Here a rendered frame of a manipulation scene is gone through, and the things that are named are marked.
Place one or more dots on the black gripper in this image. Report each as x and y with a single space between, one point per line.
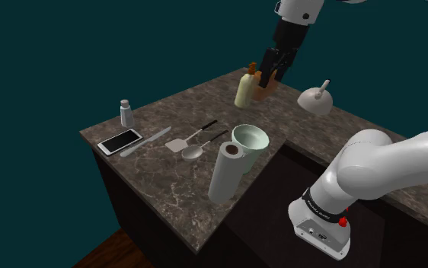
290 35

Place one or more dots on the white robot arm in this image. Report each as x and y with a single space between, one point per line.
370 167

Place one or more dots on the orange cup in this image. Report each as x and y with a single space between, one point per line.
264 91

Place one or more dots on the cream soap bottle orange pump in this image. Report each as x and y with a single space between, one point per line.
244 91

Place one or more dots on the pale green cup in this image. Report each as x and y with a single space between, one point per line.
253 143

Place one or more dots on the white paper towel roll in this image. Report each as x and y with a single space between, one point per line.
227 174

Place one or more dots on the grey table knife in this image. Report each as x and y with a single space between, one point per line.
145 142

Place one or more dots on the white salt shaker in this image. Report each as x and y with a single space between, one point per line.
126 115

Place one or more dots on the white smartphone black screen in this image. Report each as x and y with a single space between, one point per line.
120 141

